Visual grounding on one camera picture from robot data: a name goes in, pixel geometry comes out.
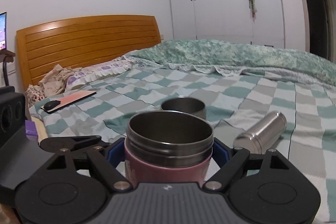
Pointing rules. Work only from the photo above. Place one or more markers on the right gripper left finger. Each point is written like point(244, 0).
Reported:
point(102, 166)

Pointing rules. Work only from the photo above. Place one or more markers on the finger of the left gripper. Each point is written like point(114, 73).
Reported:
point(76, 144)

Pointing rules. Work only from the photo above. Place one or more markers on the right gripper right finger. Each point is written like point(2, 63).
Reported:
point(232, 163)

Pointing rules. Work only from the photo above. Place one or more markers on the pink steel cup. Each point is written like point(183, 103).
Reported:
point(167, 147)

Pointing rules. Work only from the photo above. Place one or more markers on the open steel cup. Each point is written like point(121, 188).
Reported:
point(188, 105)

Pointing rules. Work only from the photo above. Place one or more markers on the purple box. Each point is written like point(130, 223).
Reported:
point(31, 130)

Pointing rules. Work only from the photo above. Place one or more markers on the steel thermos bottle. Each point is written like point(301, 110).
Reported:
point(261, 136)

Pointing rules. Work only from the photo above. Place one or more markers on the pink mouse pad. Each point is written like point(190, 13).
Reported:
point(70, 99)

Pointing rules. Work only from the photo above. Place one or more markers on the black computer mouse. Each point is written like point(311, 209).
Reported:
point(51, 105)

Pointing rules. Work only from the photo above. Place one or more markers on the red dotted cloth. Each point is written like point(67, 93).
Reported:
point(36, 93)

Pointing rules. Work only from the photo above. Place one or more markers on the checkered bed sheet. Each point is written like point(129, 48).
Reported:
point(233, 105)

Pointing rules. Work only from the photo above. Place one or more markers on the crumpled beige cloth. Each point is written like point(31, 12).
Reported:
point(55, 81)

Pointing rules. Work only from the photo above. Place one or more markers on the purple floral pillow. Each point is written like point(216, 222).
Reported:
point(97, 72)

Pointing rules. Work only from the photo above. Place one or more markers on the green floral quilt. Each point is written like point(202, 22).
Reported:
point(231, 59)

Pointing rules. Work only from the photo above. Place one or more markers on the wooden headboard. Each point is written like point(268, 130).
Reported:
point(81, 42)

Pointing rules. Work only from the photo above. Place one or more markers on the monitor screen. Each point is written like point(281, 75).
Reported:
point(3, 17)

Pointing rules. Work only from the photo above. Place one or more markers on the hanging green ornament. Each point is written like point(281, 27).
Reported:
point(252, 7)

